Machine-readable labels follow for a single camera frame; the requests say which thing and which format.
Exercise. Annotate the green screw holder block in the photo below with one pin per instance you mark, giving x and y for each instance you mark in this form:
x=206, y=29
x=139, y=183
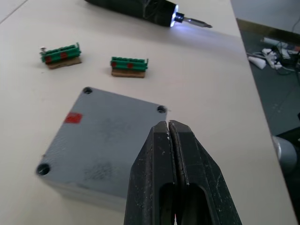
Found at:
x=61, y=55
x=129, y=66

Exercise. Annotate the black electric screwdriver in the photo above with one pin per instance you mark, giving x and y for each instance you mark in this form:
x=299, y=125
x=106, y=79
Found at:
x=150, y=10

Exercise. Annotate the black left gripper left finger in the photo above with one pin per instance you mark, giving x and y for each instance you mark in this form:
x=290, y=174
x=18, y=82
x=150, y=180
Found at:
x=150, y=173

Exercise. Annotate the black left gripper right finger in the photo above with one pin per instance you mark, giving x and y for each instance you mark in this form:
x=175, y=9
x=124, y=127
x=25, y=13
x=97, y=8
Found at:
x=201, y=173

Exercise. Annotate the small silver screw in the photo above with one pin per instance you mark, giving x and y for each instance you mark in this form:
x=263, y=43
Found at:
x=43, y=48

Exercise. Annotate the grey plastic box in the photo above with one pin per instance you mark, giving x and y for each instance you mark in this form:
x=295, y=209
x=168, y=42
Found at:
x=91, y=194

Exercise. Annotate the grey box lid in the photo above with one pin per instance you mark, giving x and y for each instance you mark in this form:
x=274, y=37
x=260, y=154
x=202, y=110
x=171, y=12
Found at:
x=100, y=138

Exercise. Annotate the silver robot body part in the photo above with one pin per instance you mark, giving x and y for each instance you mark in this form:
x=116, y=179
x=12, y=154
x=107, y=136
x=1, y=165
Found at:
x=284, y=153

